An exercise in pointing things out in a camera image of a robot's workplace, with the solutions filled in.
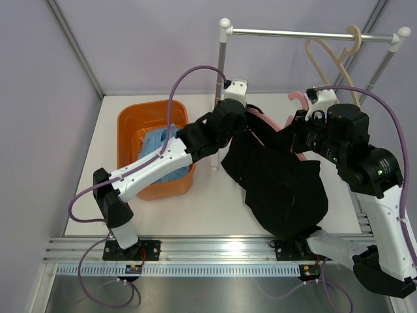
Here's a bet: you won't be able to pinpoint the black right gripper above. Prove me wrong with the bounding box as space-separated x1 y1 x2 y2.
278 108 346 166

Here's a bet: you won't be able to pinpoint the pink plastic hanger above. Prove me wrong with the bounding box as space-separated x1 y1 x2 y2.
246 91 309 161

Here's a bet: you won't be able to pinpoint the black shorts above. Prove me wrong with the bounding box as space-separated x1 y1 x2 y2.
222 105 328 241

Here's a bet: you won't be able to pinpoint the light blue shorts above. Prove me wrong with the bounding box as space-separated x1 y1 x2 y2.
138 124 190 184

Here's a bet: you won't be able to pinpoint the beige wooden hanger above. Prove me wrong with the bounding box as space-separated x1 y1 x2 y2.
305 25 362 108

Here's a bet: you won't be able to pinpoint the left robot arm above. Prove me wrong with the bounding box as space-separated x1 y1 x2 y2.
93 98 247 260

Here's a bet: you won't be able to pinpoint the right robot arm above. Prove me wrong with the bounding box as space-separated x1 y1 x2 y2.
278 104 416 299

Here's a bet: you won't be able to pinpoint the metal clothes rack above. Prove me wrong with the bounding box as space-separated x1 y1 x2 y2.
210 18 412 172

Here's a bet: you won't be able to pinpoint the orange plastic laundry basket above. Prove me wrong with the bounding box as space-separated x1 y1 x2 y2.
117 100 195 201

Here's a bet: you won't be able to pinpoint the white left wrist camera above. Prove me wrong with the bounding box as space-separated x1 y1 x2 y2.
223 78 248 106

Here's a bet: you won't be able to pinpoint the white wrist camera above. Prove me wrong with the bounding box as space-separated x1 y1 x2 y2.
223 78 248 106
305 88 337 121

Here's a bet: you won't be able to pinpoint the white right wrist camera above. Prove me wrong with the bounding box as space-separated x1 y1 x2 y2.
305 88 337 121

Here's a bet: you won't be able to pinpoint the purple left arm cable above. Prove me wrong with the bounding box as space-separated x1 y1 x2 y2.
68 65 229 309

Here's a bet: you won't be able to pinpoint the aluminium frame post right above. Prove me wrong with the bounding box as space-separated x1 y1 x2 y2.
343 0 390 74

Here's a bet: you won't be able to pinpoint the aluminium frame post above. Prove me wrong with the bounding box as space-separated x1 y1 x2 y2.
343 0 390 74
45 0 106 100

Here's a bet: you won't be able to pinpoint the white slotted cable duct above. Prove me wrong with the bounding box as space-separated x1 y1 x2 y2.
56 263 300 277

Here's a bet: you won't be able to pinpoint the aluminium frame post left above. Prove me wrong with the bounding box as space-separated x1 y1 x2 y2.
45 0 106 100

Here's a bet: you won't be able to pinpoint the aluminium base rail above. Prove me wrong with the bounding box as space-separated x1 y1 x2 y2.
42 235 397 265

